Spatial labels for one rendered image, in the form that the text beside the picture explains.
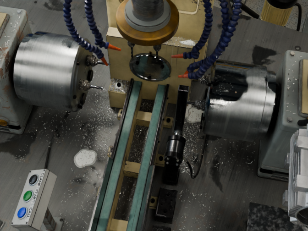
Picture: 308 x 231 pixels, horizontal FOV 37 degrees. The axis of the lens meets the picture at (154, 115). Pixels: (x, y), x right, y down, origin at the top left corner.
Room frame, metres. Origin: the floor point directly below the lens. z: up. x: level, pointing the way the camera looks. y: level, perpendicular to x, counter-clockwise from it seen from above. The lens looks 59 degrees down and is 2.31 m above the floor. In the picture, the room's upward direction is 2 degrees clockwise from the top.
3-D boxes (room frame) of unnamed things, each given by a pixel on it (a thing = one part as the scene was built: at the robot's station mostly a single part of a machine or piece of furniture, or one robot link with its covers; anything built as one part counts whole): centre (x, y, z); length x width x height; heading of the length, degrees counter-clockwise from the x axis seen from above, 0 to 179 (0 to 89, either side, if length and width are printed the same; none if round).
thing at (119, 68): (1.03, 0.01, 0.97); 0.30 x 0.11 x 0.34; 81
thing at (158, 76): (0.97, 0.02, 1.02); 0.15 x 0.02 x 0.15; 81
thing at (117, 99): (0.96, 0.13, 0.86); 0.07 x 0.06 x 0.12; 81
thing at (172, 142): (0.82, -0.13, 0.92); 0.45 x 0.13 x 0.24; 171
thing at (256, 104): (0.82, -0.29, 1.04); 0.41 x 0.25 x 0.25; 81
